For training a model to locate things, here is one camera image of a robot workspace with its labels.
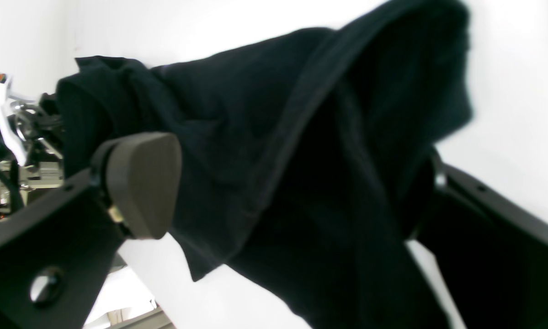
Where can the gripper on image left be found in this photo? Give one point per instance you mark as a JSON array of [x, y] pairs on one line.
[[56, 253]]

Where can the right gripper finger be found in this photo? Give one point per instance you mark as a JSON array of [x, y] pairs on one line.
[[492, 254]]

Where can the black t-shirt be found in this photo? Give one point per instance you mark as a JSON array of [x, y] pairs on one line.
[[299, 153]]

